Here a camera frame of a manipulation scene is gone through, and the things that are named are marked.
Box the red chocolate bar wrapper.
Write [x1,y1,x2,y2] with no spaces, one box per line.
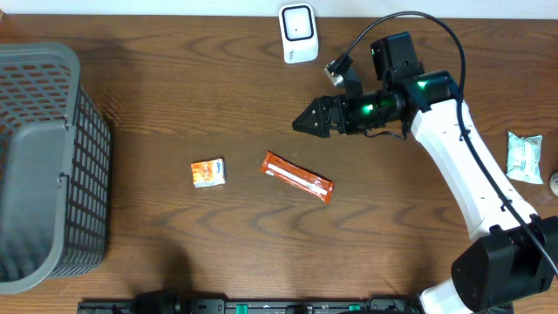
[260,151,335,204]

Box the orange small box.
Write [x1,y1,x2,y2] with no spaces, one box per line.
[191,158,226,188]

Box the mint green wipes packet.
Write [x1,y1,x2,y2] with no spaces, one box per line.
[507,132,543,185]

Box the green lid jar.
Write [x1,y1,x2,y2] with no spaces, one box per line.
[548,172,558,195]

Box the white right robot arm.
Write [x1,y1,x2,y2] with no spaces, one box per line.
[313,32,557,313]

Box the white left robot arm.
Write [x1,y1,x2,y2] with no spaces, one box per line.
[131,113,329,313]

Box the white barcode scanner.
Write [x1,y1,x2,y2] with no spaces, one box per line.
[279,3,319,64]

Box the grey plastic basket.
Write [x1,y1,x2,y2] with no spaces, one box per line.
[1,43,112,294]

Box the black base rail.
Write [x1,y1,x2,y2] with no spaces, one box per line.
[77,297,516,314]

